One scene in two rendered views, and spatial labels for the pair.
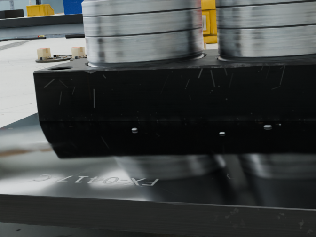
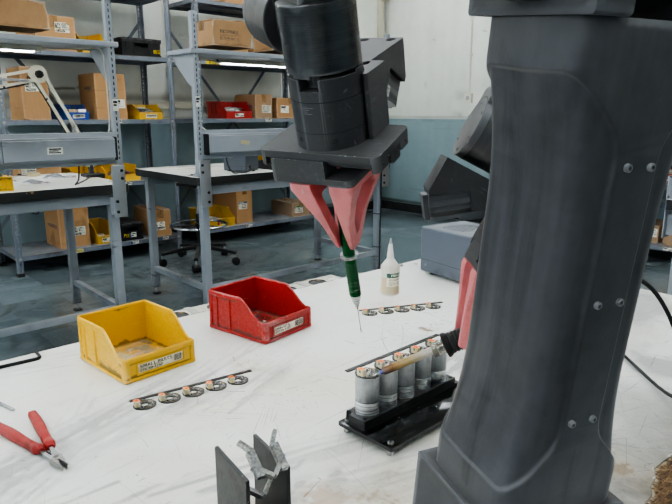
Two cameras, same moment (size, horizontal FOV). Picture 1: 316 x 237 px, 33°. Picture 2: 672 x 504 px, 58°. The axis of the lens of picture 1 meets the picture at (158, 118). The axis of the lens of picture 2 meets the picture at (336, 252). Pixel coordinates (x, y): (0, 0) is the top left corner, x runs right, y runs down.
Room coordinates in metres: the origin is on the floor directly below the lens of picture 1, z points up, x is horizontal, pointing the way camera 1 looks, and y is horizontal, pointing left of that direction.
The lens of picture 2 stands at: (-0.11, 0.52, 1.06)
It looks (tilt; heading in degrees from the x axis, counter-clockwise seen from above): 13 degrees down; 297
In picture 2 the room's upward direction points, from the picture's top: straight up
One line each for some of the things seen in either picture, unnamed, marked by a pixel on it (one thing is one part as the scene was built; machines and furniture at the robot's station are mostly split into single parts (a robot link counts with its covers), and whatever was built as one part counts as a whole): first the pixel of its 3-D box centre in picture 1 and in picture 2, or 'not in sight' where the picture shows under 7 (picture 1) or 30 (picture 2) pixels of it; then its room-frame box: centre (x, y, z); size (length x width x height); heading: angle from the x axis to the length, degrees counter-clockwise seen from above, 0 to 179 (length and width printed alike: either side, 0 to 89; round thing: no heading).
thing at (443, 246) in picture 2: not in sight; (468, 253); (0.18, -0.63, 0.80); 0.15 x 0.12 x 0.10; 150
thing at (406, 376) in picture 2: not in sight; (403, 378); (0.10, -0.05, 0.79); 0.02 x 0.02 x 0.05
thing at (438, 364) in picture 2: not in sight; (435, 364); (0.08, -0.10, 0.79); 0.02 x 0.02 x 0.05
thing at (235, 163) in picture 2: not in sight; (240, 162); (1.88, -2.25, 0.80); 0.15 x 0.12 x 0.10; 179
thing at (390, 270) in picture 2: not in sight; (390, 265); (0.28, -0.46, 0.80); 0.03 x 0.03 x 0.10
